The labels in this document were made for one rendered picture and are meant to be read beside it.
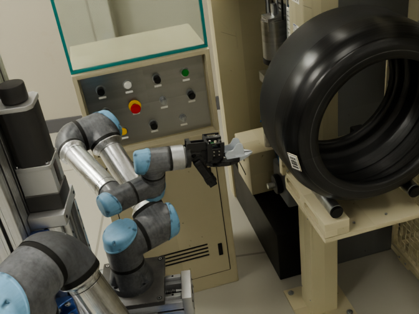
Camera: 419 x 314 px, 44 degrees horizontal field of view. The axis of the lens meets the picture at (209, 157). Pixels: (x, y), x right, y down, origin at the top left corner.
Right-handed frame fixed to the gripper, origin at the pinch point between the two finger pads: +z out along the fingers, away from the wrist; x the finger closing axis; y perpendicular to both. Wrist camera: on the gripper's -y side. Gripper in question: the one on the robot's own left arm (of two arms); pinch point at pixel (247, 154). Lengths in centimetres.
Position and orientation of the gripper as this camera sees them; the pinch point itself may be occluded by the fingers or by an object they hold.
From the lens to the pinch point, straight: 163.8
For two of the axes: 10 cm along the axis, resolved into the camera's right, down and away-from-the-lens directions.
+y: 0.0, -8.7, -4.9
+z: 9.7, -1.2, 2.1
